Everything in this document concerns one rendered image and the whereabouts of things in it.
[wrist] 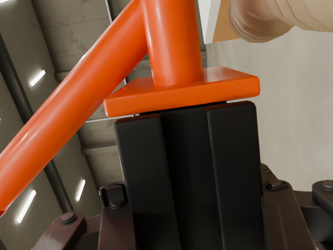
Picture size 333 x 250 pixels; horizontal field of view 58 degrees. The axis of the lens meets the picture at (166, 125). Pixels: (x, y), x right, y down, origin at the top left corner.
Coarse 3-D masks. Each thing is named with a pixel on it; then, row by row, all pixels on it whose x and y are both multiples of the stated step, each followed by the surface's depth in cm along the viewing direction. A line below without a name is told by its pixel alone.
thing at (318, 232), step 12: (264, 168) 15; (264, 180) 13; (300, 192) 12; (300, 204) 11; (312, 204) 11; (312, 216) 11; (324, 216) 11; (312, 228) 11; (324, 228) 11; (324, 240) 11
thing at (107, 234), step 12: (108, 192) 12; (120, 192) 12; (108, 204) 12; (120, 204) 12; (108, 216) 11; (120, 216) 11; (132, 216) 11; (108, 228) 11; (120, 228) 10; (132, 228) 10; (108, 240) 10; (120, 240) 10; (132, 240) 10
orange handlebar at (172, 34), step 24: (144, 0) 12; (168, 0) 11; (192, 0) 12; (144, 24) 12; (168, 24) 11; (192, 24) 12; (168, 48) 12; (192, 48) 12; (168, 72) 12; (192, 72) 12
